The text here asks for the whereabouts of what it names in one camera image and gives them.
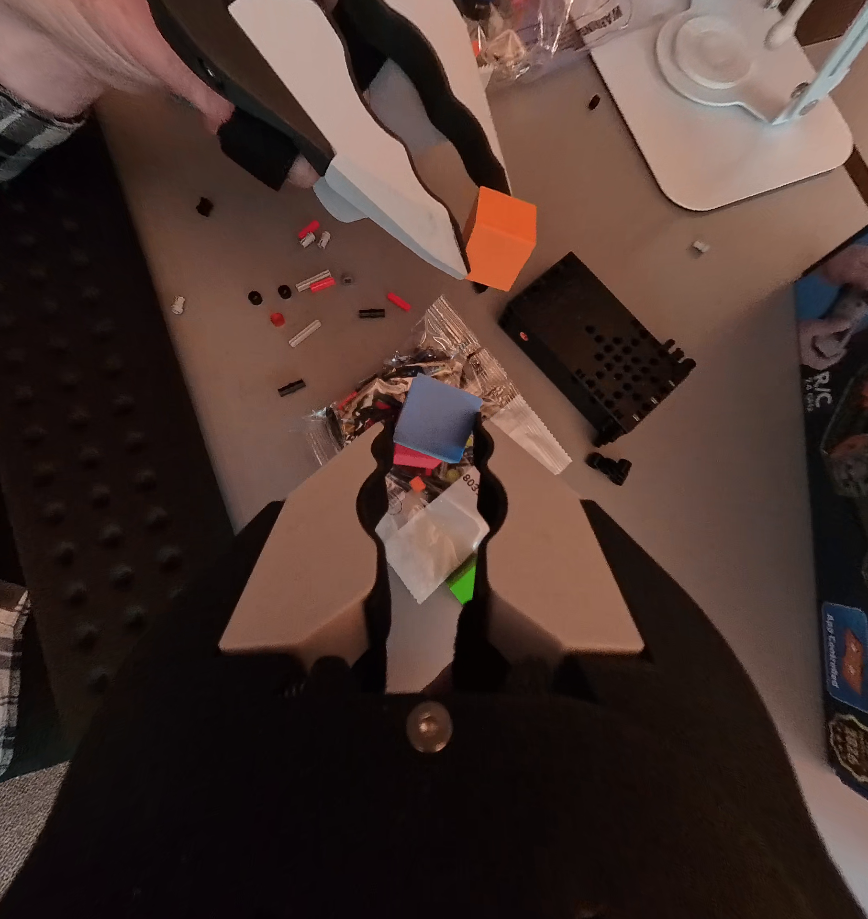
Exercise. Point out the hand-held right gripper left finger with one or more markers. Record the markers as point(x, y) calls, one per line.
point(305, 574)

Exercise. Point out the clear bag of building parts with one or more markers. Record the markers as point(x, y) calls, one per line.
point(434, 545)

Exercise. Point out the black long pin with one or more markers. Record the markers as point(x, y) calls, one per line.
point(291, 388)

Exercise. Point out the red foam cube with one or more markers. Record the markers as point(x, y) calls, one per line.
point(412, 456)

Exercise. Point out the orange foam cube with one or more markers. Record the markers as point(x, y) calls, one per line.
point(502, 237)

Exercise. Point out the blue foam cube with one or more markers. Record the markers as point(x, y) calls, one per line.
point(434, 416)

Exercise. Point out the grey axle rod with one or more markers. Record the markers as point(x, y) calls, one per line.
point(308, 281)
point(305, 334)

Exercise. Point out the blue toy robot box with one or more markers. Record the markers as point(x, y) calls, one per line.
point(857, 538)

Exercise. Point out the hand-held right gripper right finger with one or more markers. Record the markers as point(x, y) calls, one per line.
point(559, 574)

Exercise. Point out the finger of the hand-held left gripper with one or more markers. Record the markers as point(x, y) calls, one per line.
point(376, 179)
point(470, 64)

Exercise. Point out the green foam cube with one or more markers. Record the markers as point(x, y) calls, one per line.
point(465, 585)

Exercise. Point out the clear printed plastic bag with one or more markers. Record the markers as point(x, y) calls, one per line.
point(534, 36)

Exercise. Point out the black perforated building plate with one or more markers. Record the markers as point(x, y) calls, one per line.
point(585, 337)

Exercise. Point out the black connector cluster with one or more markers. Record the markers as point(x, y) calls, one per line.
point(608, 468)

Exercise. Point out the white book stand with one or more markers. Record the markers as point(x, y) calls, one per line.
point(728, 158)

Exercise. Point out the person's left hand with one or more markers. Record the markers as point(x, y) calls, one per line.
point(68, 43)

